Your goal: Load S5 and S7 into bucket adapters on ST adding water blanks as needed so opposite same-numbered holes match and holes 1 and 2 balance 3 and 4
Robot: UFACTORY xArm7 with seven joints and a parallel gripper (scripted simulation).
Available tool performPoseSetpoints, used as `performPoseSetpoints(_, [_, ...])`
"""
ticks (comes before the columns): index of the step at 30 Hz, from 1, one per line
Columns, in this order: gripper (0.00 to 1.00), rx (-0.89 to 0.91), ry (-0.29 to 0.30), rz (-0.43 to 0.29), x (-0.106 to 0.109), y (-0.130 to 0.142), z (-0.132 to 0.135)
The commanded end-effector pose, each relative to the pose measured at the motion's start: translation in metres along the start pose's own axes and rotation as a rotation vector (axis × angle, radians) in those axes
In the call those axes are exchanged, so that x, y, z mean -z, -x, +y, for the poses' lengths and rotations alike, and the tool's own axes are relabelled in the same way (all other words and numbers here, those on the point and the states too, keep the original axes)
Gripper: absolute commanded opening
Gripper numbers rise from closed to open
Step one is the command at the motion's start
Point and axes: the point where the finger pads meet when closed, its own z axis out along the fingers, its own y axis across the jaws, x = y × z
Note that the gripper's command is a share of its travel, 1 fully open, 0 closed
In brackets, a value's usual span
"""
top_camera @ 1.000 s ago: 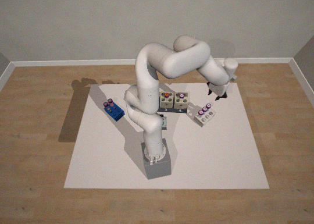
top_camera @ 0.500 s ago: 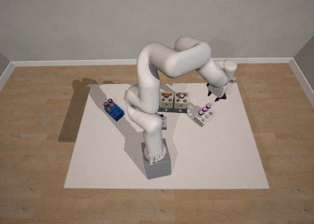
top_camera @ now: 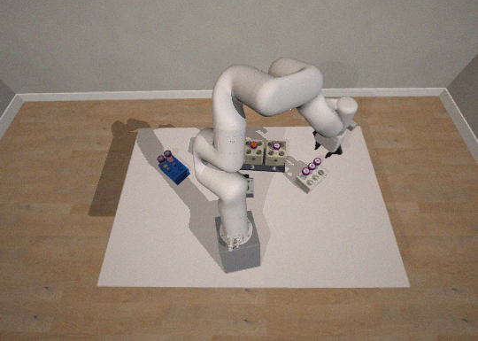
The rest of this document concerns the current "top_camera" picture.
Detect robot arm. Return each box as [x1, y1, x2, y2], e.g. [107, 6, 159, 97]
[193, 57, 358, 251]

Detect blue tube rack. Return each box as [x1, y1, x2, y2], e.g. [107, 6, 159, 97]
[158, 155, 190, 185]

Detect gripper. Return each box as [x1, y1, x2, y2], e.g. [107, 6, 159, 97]
[312, 131, 346, 159]

